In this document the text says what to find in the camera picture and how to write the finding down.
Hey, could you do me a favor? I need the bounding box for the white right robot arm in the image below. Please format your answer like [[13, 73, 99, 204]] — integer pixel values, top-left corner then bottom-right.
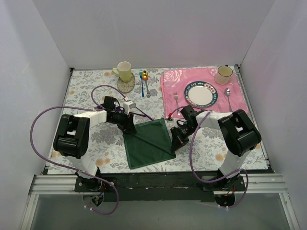
[[171, 105, 261, 191]]

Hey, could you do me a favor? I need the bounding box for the yellow-green mug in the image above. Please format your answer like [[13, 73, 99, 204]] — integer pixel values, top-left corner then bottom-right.
[[112, 61, 132, 82]]

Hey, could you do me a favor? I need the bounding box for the aluminium frame rail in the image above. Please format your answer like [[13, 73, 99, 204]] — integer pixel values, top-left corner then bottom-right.
[[29, 173, 288, 195]]

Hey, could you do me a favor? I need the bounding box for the white plate blue rim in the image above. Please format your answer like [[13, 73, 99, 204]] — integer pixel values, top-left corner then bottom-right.
[[184, 81, 218, 108]]

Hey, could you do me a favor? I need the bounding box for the blue handled spoon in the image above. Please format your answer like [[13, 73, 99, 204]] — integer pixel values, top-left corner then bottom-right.
[[139, 69, 144, 97]]

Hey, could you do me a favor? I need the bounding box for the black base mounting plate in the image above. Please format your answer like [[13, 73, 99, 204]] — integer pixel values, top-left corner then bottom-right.
[[74, 171, 247, 203]]

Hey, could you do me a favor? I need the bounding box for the speckled round coaster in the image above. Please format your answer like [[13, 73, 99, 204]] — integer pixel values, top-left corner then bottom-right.
[[117, 73, 136, 93]]

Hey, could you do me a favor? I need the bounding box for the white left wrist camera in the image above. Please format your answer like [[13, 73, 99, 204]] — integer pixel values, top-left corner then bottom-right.
[[123, 101, 136, 115]]

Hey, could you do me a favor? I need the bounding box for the gold rainbow spoon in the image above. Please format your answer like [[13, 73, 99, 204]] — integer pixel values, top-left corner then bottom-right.
[[142, 70, 151, 98]]

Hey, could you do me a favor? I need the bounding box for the silver fork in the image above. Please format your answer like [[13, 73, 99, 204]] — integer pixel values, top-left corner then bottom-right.
[[174, 92, 181, 116]]

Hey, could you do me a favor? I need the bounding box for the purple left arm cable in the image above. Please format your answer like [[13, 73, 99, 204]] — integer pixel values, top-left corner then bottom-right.
[[29, 85, 120, 215]]

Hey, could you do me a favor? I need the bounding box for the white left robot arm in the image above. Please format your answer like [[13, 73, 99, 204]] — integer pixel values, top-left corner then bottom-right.
[[53, 96, 136, 192]]

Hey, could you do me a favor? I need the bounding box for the silver spoon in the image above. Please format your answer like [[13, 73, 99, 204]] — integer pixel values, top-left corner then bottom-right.
[[224, 88, 233, 112]]

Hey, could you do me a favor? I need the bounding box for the dark green cloth napkin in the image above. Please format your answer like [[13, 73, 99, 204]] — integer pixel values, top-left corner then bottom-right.
[[123, 119, 176, 169]]

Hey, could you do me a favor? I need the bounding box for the cream enamel mug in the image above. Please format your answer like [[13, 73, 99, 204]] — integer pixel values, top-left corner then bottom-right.
[[214, 65, 233, 85]]

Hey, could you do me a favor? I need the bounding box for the pink rose placemat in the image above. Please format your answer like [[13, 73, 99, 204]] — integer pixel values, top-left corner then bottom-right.
[[161, 68, 249, 118]]

